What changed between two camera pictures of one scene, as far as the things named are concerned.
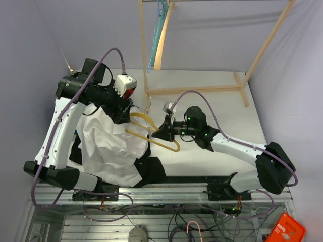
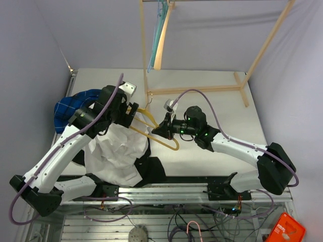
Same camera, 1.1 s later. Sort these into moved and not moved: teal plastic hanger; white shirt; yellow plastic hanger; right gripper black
Moved: yellow plastic hanger
Not moved: right gripper black; teal plastic hanger; white shirt
